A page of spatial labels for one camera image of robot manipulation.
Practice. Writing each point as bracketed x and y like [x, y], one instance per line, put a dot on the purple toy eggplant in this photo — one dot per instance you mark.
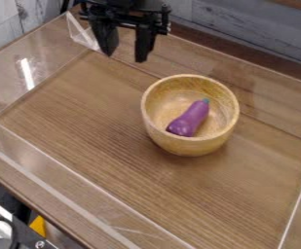
[186, 123]

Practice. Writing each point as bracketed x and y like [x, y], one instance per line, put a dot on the clear acrylic corner bracket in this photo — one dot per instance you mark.
[80, 35]

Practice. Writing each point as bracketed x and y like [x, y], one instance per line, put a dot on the black and yellow device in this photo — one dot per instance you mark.
[36, 234]

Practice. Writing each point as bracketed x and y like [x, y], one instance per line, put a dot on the brown wooden bowl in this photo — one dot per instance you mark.
[166, 100]

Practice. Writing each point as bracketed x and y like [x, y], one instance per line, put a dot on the clear acrylic tray wall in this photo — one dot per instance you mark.
[98, 179]

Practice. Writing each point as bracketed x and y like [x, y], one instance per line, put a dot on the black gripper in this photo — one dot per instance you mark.
[145, 15]

